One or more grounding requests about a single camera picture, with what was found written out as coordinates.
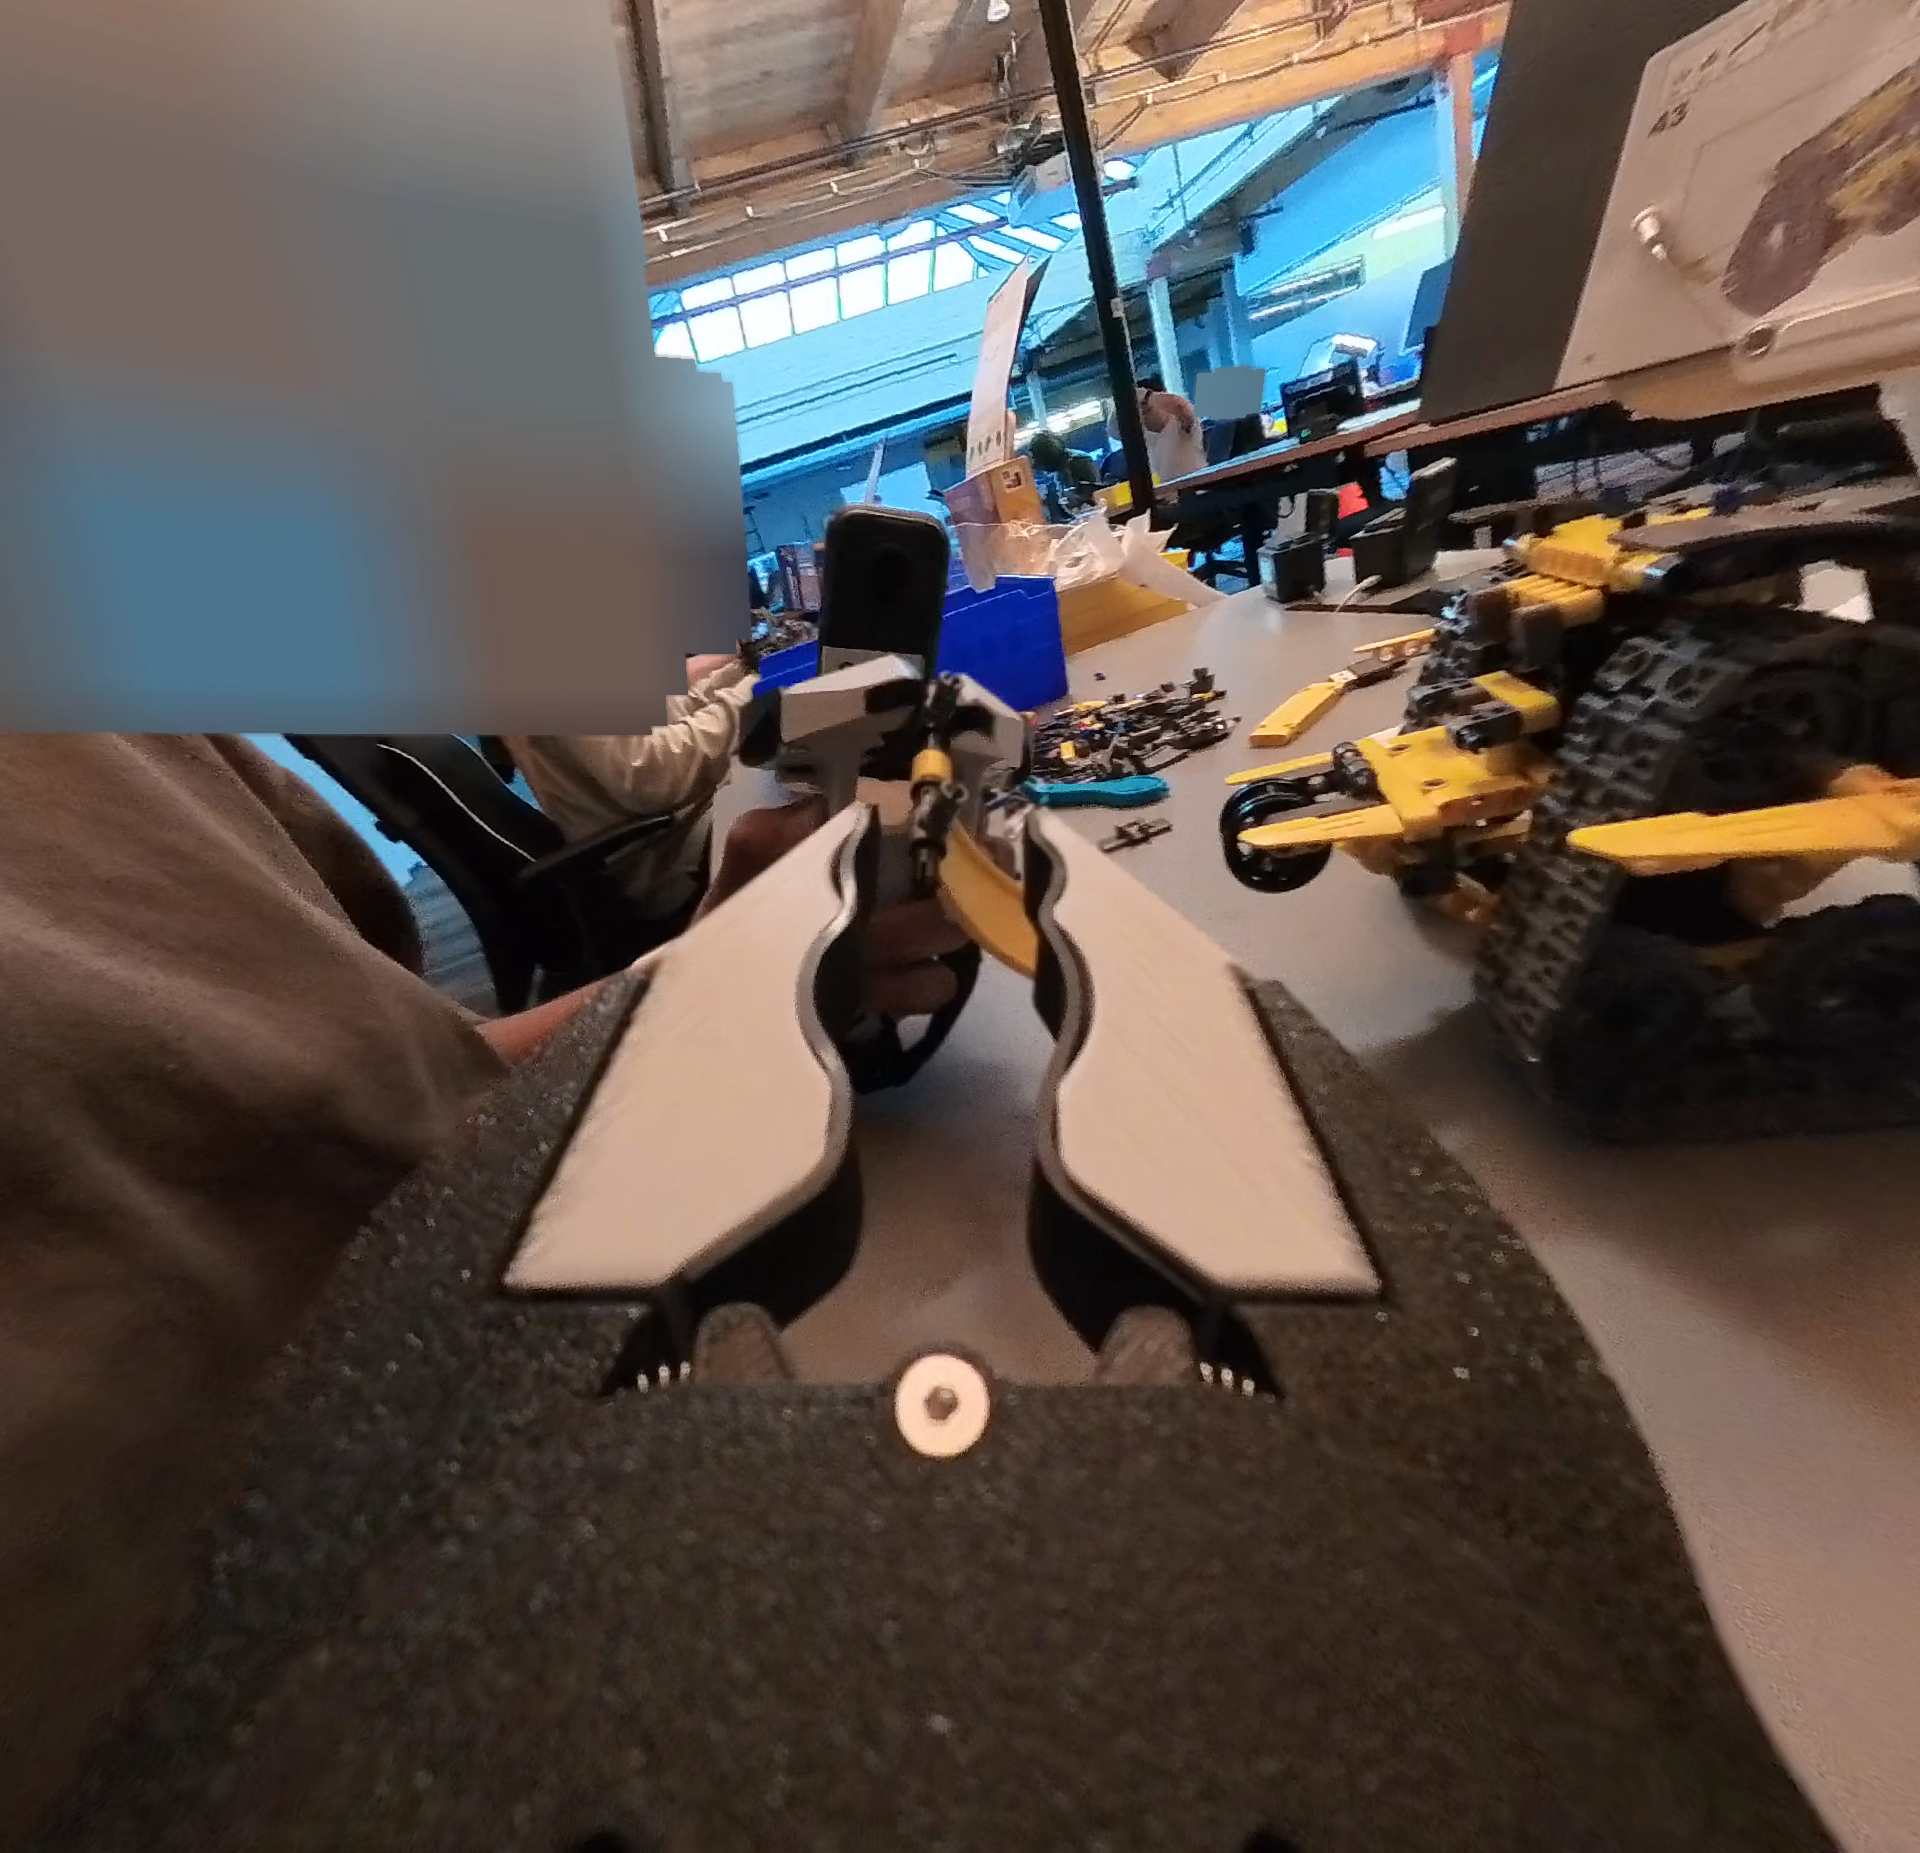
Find yellow curved brick panel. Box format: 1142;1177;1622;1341
896;673;1045;982

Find blue plastic bin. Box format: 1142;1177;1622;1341
755;577;1070;717

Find clear plastic bags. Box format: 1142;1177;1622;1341
946;509;1226;612

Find yellow tracked brick vehicle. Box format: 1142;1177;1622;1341
1219;501;1920;1154

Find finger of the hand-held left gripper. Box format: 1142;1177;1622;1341
939;670;1039;822
739;656;920;806

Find person's left forearm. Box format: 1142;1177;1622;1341
477;975;641;1073

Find black metal pole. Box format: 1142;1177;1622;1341
1025;0;1162;538

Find yellow plastic bin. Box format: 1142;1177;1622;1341
1057;569;1195;654

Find white paper sign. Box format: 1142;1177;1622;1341
965;252;1054;479

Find white book stand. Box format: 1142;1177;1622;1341
1558;0;1920;412

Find pile of black brick parts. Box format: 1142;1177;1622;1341
1025;665;1248;779

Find long yellow brick piece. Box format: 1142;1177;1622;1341
1248;670;1413;753

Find instruction booklet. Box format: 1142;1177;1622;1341
1589;0;1920;346

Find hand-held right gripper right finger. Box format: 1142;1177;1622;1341
1025;809;1386;1314

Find black office chair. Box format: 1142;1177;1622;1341
284;732;716;1018

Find person's left hand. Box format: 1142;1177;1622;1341
702;795;984;1022

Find black board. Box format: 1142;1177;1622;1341
1415;0;1848;431

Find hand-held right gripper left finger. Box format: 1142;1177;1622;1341
502;802;871;1306

